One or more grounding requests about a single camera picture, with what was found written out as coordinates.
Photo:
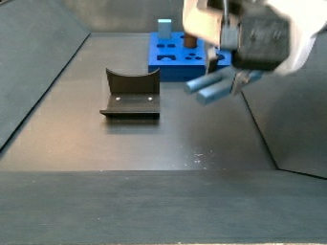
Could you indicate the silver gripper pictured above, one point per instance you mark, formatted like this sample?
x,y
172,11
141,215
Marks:
x,y
216,25

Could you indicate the light blue square-circle object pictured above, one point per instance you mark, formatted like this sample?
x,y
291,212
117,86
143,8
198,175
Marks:
x,y
214,86

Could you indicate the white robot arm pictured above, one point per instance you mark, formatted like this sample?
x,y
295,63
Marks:
x,y
307,19

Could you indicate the dark curved cradle fixture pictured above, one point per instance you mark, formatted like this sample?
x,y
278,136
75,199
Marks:
x,y
133,95

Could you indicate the brown cylinder peg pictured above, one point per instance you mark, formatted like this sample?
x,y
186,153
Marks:
x,y
190,41

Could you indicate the blue shape-sorter block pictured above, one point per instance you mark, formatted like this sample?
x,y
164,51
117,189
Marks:
x,y
180,63

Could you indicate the light blue rectangular peg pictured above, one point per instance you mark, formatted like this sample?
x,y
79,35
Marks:
x,y
164,28

